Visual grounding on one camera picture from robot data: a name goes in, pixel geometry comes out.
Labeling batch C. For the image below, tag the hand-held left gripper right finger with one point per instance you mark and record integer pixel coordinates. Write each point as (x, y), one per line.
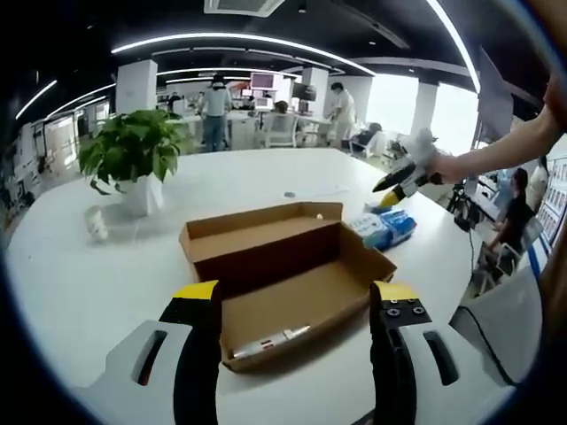
(390, 367)

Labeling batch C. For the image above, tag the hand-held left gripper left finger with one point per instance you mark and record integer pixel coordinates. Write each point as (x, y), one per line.
(195, 363)

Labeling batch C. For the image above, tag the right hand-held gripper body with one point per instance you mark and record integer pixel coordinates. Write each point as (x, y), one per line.
(421, 148)

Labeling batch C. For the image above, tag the blue soft tissue pack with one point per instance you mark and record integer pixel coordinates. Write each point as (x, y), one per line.
(401, 223)

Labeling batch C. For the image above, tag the white blue wet wipes pack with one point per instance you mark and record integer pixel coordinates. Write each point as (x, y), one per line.
(370, 226)

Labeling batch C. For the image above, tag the brown cardboard shoe box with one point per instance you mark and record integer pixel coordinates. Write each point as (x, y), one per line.
(283, 305)

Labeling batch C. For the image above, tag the person's right hand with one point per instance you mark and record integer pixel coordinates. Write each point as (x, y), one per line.
(447, 168)

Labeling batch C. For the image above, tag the black tripod stand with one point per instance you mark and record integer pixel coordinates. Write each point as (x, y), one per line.
(460, 219)

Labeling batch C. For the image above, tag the large dark display screen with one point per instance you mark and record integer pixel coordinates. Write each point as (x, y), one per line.
(494, 102)

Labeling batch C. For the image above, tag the wide ceiling light strip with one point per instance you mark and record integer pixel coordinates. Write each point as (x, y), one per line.
(463, 48)

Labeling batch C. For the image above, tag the grey mesh office chair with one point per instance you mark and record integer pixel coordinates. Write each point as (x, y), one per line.
(500, 327)

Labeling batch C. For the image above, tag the white office chair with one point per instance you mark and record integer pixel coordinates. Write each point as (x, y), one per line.
(282, 130)

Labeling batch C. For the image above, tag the dark monitor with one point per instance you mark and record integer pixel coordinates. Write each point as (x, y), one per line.
(304, 91)

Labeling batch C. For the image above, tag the monitor with pink screen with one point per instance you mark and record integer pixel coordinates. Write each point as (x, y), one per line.
(264, 82)

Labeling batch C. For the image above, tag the white patterned paper cup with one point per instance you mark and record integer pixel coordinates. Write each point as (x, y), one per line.
(96, 223)

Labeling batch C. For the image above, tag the curved ceiling light strip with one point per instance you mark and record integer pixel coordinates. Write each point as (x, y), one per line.
(221, 35)

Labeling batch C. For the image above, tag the green potted plant white pot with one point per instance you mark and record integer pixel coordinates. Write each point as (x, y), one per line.
(133, 146)

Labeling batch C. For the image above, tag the ceiling air vent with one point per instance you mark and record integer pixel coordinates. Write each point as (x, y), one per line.
(243, 5)

